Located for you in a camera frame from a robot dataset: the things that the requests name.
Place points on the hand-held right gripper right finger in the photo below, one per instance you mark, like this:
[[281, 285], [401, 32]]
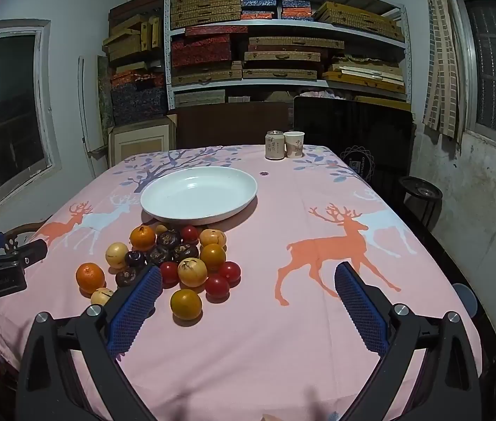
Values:
[[361, 312]]

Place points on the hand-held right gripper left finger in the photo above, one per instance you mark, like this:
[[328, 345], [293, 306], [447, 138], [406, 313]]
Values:
[[137, 308]]

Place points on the dark brown water chestnut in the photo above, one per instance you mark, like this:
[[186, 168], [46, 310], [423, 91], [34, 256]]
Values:
[[169, 239], [158, 255], [185, 252], [125, 277]]

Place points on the small pale yellow fruit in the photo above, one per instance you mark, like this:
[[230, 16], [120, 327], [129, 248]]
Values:
[[101, 296]]

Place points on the yellow-green tomato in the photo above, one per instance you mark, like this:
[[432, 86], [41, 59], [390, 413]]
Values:
[[185, 303]]

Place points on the orange tangerine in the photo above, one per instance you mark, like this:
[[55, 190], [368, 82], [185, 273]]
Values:
[[90, 277], [142, 237]]

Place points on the pale yellow round fruit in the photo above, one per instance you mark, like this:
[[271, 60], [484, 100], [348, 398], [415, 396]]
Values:
[[192, 272], [116, 254]]

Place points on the red cherry tomato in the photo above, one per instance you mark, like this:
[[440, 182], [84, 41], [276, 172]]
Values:
[[169, 272], [217, 288], [231, 271], [189, 233]]

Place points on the white oval plate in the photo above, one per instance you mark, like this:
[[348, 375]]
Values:
[[199, 193]]

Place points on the dark purple cherry tomato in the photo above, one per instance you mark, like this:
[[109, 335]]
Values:
[[135, 258]]

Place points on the small olive yellow fruit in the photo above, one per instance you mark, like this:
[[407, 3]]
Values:
[[161, 229]]

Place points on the pale blue round object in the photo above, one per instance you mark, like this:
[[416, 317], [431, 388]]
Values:
[[464, 298]]

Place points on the large yellow-orange tomato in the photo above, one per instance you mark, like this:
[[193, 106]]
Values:
[[213, 237]]

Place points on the pink deer print tablecloth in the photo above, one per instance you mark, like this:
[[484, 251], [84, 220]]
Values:
[[252, 324]]

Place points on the black round stool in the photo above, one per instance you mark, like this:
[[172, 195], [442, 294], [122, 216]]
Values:
[[421, 210]]

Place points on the wooden framed picture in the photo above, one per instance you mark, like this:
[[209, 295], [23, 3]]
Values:
[[140, 142]]

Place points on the white leaning board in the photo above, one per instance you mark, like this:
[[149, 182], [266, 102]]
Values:
[[90, 109]]

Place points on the white paper cup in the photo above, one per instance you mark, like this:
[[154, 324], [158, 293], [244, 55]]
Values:
[[294, 145]]

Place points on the pile of patterned gift boxes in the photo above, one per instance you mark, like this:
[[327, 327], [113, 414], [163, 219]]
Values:
[[138, 101]]

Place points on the beige drink can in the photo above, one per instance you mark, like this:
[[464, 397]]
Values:
[[274, 145]]

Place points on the dark brown chair back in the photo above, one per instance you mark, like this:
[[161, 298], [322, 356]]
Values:
[[230, 125]]

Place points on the white metal shelf rack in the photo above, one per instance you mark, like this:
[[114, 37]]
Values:
[[167, 52]]

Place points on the beige checked curtain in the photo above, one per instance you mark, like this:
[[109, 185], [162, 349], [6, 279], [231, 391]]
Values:
[[443, 74]]

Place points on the barred window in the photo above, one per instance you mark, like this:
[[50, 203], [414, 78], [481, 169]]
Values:
[[493, 74]]

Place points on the stacks of flat woven boxes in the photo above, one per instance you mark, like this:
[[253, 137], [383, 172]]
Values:
[[204, 8]]

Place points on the aluminium frame window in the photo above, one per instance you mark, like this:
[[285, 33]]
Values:
[[11, 109]]

